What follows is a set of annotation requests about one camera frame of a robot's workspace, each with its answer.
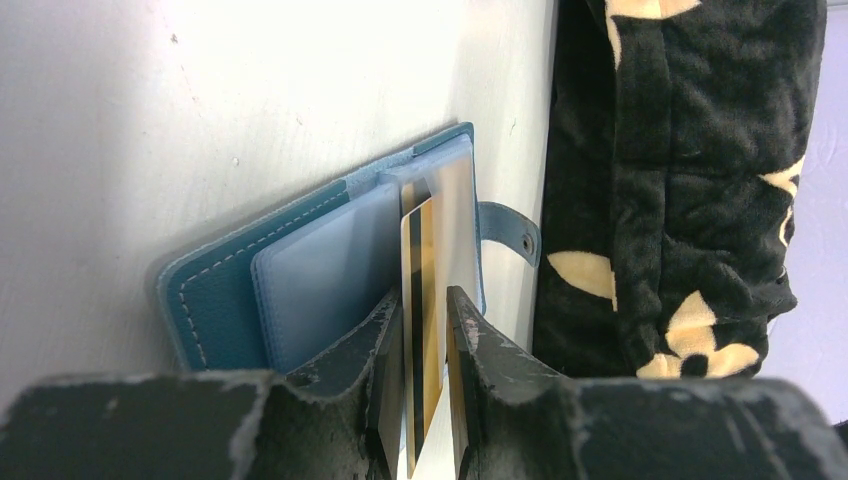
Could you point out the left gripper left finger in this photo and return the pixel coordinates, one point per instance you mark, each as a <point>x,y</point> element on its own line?
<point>336,417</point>

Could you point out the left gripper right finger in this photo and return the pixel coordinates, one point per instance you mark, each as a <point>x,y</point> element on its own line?
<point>513,417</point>

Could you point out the gold card with black stripe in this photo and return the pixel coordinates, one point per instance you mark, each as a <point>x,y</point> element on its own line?
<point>423,354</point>

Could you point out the blue leather card holder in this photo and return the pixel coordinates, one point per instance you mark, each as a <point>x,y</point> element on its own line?
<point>275,292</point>

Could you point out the black blanket with beige flowers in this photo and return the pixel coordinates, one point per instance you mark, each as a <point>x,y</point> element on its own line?
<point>677,135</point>

